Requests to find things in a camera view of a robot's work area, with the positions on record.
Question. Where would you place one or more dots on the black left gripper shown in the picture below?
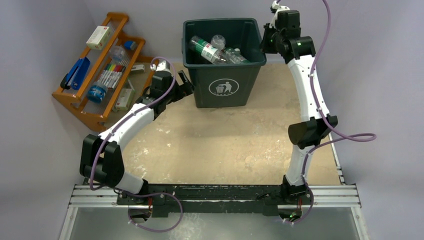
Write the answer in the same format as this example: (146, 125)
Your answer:
(183, 90)

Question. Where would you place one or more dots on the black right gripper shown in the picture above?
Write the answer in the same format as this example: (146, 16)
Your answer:
(266, 42)

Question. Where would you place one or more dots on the dark green trash bin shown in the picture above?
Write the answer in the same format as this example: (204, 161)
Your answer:
(223, 85)

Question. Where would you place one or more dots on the green white label bottle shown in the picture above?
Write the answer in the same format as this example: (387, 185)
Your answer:
(207, 51)

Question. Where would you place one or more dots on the red white label bottle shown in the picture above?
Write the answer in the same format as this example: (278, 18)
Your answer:
(218, 41)

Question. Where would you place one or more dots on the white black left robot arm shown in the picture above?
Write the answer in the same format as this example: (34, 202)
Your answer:
(101, 156)

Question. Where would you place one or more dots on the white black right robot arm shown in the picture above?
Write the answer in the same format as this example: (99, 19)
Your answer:
(315, 119)

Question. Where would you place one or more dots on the grey stapler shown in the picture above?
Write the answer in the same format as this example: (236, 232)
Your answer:
(138, 68)

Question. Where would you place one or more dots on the green white staples box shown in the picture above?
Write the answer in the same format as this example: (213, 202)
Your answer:
(124, 99)

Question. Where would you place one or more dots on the orange wooden shelf rack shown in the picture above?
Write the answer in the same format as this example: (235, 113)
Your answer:
(95, 115)

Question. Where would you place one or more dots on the coloured marker set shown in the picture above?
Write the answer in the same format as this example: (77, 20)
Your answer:
(110, 75)

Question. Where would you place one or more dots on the clear plastic cup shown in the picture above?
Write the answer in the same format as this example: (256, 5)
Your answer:
(117, 53)

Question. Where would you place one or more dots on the blue tape roll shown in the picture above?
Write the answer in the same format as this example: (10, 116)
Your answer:
(97, 92)

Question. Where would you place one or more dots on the white red small box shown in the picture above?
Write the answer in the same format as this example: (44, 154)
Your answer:
(99, 38)

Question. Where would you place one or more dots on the blue stapler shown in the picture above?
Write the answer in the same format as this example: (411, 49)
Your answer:
(76, 76)

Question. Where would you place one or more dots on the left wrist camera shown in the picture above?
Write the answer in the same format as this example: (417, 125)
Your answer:
(162, 66)

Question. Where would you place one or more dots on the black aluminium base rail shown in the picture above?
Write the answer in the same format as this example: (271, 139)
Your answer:
(266, 200)

